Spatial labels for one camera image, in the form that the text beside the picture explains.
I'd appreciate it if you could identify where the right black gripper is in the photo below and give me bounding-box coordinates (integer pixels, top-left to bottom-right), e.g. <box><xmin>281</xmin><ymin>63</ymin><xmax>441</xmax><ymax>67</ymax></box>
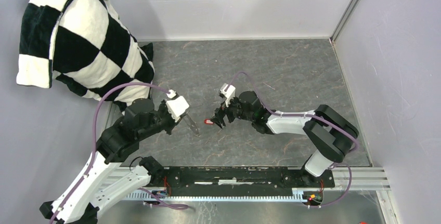
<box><xmin>211</xmin><ymin>94</ymin><xmax>254</xmax><ymax>129</ymax></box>

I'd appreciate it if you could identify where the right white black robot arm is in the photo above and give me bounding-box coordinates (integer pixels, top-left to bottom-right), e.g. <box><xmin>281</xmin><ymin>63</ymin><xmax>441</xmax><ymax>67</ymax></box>
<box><xmin>205</xmin><ymin>91</ymin><xmax>359</xmax><ymax>187</ymax></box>

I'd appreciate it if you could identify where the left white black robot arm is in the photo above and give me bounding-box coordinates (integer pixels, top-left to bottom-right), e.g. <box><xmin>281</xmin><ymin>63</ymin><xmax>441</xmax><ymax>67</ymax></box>
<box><xmin>40</xmin><ymin>96</ymin><xmax>189</xmax><ymax>223</ymax></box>

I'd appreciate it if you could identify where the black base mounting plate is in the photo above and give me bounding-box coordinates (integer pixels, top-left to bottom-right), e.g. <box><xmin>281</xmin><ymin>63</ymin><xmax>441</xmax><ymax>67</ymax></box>
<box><xmin>159</xmin><ymin>166</ymin><xmax>335</xmax><ymax>197</ymax></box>

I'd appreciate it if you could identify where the black and white checkered cloth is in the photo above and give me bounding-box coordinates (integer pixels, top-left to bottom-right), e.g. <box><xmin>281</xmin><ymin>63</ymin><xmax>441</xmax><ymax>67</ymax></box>
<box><xmin>16</xmin><ymin>0</ymin><xmax>155</xmax><ymax>111</ymax></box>

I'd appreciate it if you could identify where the corner aluminium profile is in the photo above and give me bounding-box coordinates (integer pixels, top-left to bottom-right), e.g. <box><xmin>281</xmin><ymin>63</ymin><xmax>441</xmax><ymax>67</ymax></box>
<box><xmin>329</xmin><ymin>0</ymin><xmax>360</xmax><ymax>46</ymax></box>

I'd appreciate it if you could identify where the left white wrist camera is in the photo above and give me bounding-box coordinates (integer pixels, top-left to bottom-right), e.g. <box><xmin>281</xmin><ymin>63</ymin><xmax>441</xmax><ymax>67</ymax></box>
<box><xmin>165</xmin><ymin>89</ymin><xmax>190</xmax><ymax>123</ymax></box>

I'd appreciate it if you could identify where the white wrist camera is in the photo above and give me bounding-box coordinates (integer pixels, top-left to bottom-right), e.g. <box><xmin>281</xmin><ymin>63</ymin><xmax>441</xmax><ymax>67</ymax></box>
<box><xmin>165</xmin><ymin>89</ymin><xmax>190</xmax><ymax>123</ymax></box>
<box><xmin>219</xmin><ymin>83</ymin><xmax>236</xmax><ymax>107</ymax></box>

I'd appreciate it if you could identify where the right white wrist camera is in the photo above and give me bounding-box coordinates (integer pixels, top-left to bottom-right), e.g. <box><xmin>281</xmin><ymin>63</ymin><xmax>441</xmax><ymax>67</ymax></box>
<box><xmin>219</xmin><ymin>83</ymin><xmax>236</xmax><ymax>107</ymax></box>

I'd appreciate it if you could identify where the aluminium frame rail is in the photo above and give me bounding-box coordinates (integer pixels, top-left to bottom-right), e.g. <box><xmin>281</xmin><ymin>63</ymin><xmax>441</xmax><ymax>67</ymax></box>
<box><xmin>100</xmin><ymin>167</ymin><xmax>390</xmax><ymax>208</ymax></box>

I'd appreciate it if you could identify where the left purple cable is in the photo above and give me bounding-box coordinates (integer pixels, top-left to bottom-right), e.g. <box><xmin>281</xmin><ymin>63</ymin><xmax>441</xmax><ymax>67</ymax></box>
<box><xmin>48</xmin><ymin>82</ymin><xmax>190</xmax><ymax>224</ymax></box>

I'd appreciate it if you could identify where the purple cable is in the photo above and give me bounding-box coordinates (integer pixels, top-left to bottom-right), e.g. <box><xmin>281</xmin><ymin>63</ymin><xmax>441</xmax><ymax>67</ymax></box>
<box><xmin>48</xmin><ymin>82</ymin><xmax>190</xmax><ymax>224</ymax></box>
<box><xmin>225</xmin><ymin>71</ymin><xmax>359</xmax><ymax>208</ymax></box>

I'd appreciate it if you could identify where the white slotted cable duct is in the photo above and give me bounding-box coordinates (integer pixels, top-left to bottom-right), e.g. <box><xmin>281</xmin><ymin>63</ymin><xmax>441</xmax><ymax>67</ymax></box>
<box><xmin>123</xmin><ymin>190</ymin><xmax>307</xmax><ymax>203</ymax></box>

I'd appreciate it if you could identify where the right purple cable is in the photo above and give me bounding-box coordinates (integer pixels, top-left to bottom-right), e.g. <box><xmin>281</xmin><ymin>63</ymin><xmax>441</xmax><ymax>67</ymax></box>
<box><xmin>225</xmin><ymin>71</ymin><xmax>359</xmax><ymax>208</ymax></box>

